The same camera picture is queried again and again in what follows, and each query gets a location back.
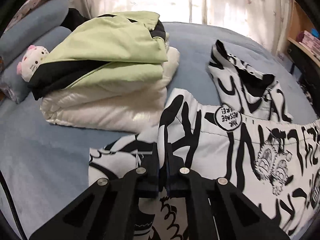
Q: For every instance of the white patterned curtain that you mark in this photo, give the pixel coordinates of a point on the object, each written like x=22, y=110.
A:
x=264, y=21

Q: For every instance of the black garment by pillows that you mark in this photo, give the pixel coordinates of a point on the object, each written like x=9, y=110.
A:
x=73, y=19

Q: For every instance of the black patterned hanging cloth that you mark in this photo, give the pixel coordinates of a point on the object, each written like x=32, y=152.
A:
x=311, y=93

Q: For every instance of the pink storage boxes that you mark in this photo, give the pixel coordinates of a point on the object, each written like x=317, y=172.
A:
x=309, y=41

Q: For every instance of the black white graffiti print garment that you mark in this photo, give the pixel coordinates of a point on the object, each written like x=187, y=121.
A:
x=249, y=139

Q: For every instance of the green black folded garment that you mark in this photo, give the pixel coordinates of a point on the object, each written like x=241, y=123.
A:
x=108, y=49

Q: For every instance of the upper blue bolster pillow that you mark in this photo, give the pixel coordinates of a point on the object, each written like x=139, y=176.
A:
x=41, y=20

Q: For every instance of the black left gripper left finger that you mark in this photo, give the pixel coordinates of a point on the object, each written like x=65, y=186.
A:
x=105, y=210

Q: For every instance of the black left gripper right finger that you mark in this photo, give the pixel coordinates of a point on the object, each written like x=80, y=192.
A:
x=216, y=209

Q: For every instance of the blue bed sheet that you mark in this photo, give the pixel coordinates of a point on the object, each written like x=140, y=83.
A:
x=46, y=166

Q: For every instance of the wooden bookshelf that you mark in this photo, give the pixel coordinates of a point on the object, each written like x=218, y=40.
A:
x=303, y=46

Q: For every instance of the pink white cat plush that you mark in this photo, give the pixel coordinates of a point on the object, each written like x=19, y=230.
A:
x=31, y=60

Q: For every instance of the cream white folded jacket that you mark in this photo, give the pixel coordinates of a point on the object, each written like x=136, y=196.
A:
x=121, y=97

